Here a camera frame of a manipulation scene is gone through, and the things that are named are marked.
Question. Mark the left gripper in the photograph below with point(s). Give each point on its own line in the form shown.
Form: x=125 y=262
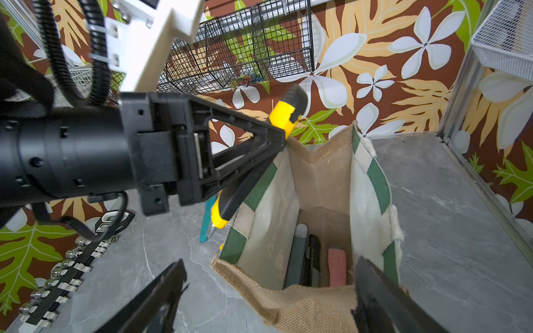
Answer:
x=156 y=144

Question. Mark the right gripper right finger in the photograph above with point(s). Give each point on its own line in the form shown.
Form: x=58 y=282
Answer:
x=383 y=307

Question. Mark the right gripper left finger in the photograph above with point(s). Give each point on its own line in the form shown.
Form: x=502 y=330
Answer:
x=154 y=308

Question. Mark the yellow black utility knife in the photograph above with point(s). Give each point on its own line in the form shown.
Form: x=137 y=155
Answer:
x=284 y=116

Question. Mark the pink art knife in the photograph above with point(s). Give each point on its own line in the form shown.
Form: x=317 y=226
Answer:
x=337 y=267

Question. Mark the teal art knife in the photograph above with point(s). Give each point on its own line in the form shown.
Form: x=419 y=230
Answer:
x=207 y=228

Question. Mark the grey art knife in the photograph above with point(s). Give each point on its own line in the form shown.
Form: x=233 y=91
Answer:
x=296 y=266

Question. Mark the green burlap christmas pouch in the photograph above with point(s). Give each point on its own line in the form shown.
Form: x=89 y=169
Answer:
x=341 y=193

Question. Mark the black metal utility knife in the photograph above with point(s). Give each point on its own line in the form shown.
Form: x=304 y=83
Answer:
x=312 y=266

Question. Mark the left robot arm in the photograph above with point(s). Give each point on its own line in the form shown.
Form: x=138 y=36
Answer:
x=22 y=84

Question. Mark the white mesh basket right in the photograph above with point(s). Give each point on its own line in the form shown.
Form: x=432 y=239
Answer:
x=503 y=41

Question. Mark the socket set rail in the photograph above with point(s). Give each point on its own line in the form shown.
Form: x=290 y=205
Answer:
x=44 y=306

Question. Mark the black wire basket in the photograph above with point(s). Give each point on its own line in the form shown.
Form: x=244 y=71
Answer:
x=266 y=41

